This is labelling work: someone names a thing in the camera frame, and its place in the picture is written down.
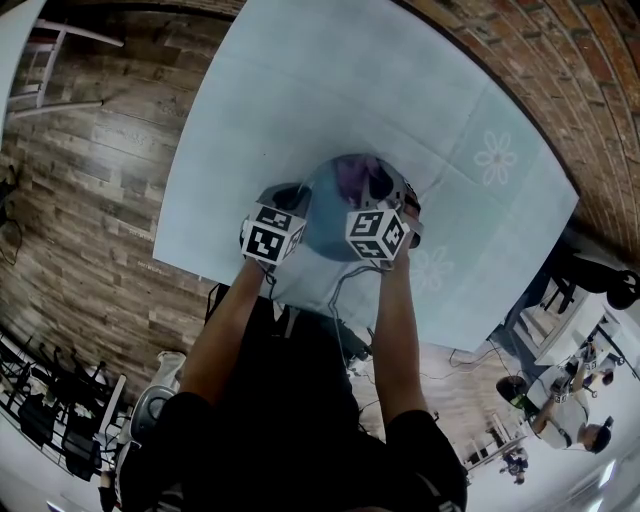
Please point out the black green bag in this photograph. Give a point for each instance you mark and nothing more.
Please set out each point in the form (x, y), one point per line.
(512, 390)

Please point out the light blue floral tablecloth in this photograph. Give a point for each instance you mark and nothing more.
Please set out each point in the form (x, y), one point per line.
(300, 75)

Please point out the black power adapter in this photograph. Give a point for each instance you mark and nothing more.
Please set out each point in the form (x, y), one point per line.
(356, 342)

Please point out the person's right forearm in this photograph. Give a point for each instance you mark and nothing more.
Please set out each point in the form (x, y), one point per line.
(400, 350)

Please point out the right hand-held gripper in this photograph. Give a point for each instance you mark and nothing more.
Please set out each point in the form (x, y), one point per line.
(375, 235)

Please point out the black office chair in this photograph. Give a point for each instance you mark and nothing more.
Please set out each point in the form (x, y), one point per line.
(622, 290)

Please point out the blue round bowl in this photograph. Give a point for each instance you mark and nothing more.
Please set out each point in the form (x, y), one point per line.
(325, 220)

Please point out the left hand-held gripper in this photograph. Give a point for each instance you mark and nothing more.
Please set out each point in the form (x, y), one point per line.
(265, 240)

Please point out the person's black clothed torso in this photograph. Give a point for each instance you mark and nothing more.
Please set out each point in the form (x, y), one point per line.
(290, 425)

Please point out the black metal rack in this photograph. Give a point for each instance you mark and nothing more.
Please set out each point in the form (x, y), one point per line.
(75, 440)

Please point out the white side table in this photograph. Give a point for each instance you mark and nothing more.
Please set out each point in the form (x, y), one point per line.
(15, 50)

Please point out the purple fleece cloth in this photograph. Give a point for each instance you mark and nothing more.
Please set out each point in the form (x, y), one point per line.
(350, 177)

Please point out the person's left forearm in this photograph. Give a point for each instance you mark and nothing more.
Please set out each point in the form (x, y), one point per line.
(225, 340)

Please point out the white desk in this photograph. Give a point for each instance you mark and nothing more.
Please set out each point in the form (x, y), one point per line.
(565, 330)

